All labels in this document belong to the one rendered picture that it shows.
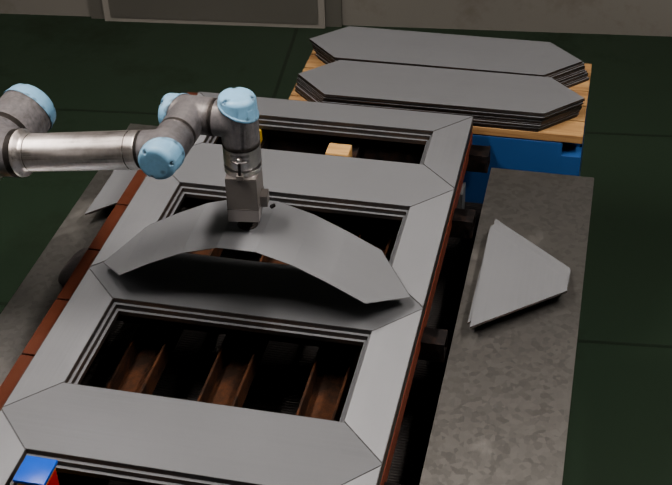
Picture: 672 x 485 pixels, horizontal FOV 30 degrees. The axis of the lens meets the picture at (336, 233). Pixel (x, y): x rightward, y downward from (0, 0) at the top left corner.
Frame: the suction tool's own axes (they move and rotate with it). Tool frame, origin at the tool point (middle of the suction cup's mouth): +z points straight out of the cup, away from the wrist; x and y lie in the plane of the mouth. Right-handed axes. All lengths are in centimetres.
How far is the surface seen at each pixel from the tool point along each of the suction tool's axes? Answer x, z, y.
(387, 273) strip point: -28.7, 9.9, -0.9
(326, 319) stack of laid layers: -16.6, 15.6, -9.7
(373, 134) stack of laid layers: -22, 18, 66
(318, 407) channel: -15.1, 32.3, -18.4
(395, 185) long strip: -29, 15, 40
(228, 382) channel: 4.8, 32.4, -11.8
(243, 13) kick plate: 47, 95, 287
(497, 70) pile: -54, 15, 96
